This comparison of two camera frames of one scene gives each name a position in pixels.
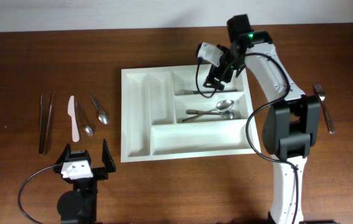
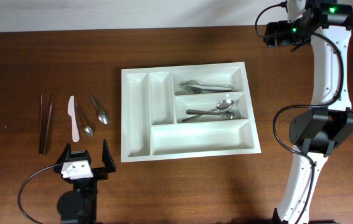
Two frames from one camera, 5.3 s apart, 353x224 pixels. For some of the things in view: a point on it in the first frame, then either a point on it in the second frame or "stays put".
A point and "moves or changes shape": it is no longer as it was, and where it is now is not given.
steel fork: x=322 y=94 moves or changes shape
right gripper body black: x=220 y=72 -> x=271 y=35
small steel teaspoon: x=102 y=115 stays put
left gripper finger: x=65 y=155 stays put
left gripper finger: x=107 y=158 stays put
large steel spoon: x=222 y=105 stays put
